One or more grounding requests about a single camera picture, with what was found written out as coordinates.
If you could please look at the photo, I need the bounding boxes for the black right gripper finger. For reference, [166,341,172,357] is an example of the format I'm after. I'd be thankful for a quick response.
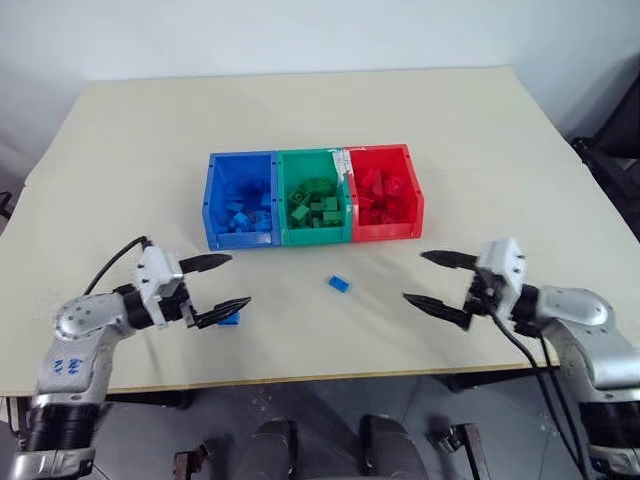
[420,249,480,272]
[401,292,474,332]

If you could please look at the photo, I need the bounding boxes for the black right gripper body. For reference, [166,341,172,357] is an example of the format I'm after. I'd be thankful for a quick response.
[462,267,502,318]

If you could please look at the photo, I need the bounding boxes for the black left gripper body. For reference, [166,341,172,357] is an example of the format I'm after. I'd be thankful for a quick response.
[158,281,201,330]

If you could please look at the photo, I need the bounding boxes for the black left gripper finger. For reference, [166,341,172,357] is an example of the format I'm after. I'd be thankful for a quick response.
[192,296,253,330]
[179,253,234,275]

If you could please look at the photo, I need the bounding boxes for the blue plastic bin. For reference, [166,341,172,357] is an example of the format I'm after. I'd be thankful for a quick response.
[201,150,282,251]

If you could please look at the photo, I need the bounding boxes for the red plastic bin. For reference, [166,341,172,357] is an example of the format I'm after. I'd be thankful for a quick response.
[343,143,426,243]

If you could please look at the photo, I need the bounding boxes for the green plastic bin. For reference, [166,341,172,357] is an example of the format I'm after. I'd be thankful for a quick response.
[275,147,354,248]

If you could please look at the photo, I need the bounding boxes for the large green toy brick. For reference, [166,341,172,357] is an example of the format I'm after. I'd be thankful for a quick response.
[288,182,321,207]

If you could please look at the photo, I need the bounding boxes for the white tape strip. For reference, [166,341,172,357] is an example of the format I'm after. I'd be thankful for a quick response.
[326,146,354,182]

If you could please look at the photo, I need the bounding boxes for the black chair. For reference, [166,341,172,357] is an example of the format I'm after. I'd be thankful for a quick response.
[569,48,640,217]

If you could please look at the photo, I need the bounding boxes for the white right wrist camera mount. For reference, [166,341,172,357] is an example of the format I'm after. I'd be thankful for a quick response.
[474,238,528,322]

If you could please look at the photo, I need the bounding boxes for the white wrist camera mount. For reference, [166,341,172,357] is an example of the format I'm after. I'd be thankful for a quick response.
[474,238,528,322]
[131,245,184,332]

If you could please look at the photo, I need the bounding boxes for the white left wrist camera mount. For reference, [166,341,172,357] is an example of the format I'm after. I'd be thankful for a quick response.
[131,245,184,332]

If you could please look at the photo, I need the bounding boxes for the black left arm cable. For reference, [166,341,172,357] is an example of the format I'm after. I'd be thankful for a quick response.
[82,235,153,296]

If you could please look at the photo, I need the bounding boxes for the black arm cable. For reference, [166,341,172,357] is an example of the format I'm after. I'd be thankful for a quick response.
[82,235,153,296]
[491,308,604,480]

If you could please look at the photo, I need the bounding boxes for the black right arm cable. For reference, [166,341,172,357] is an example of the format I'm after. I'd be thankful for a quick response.
[491,308,604,480]

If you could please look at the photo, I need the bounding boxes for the dark metal stand bracket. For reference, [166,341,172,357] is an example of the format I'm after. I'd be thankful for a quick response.
[172,438,222,480]
[428,422,495,480]

